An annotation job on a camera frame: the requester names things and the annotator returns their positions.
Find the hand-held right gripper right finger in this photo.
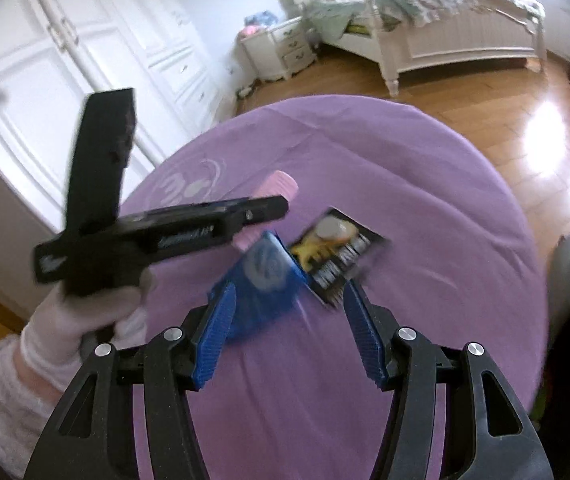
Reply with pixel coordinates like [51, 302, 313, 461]
[342, 280, 556, 480]

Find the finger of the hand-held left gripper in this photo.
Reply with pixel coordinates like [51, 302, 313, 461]
[215, 195, 290, 236]

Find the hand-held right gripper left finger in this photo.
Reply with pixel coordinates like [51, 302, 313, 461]
[24, 282, 238, 480]

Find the pink plastic wrapper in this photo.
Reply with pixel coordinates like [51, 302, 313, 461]
[232, 170, 298, 251]

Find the blue snack packet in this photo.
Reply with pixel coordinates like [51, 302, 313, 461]
[208, 231, 311, 346]

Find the black and yellow snack packet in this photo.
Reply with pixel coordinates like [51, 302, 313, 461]
[289, 207, 391, 308]

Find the person's left forearm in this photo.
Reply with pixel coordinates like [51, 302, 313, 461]
[0, 335, 81, 480]

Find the person's left hand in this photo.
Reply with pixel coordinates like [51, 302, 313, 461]
[20, 270, 158, 393]

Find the purple tablecloth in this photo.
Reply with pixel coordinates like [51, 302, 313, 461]
[118, 94, 550, 480]

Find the white nightstand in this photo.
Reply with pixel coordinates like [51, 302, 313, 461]
[237, 16, 316, 83]

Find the pink and blue cloth pile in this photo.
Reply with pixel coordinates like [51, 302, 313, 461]
[242, 10, 278, 38]

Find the white wardrobe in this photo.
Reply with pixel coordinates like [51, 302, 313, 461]
[0, 0, 233, 241]

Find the white bed with floral bedding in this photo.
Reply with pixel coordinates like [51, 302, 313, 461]
[290, 0, 548, 98]

